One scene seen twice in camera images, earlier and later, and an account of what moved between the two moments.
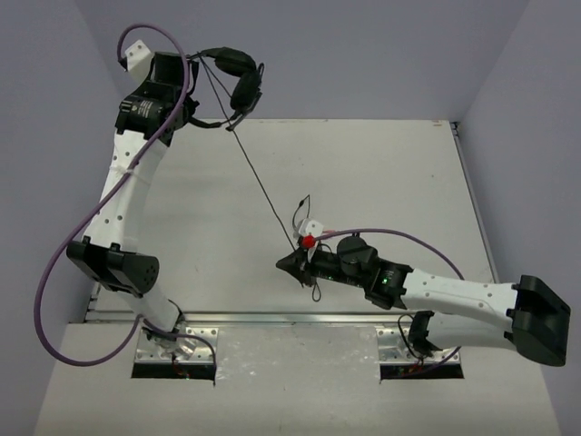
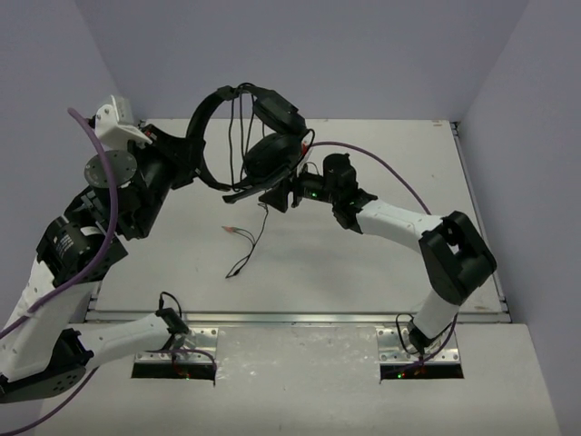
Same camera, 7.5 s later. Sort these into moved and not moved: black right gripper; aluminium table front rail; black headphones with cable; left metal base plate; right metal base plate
Moved: black headphones with cable; black right gripper
Not moved: left metal base plate; aluminium table front rail; right metal base plate
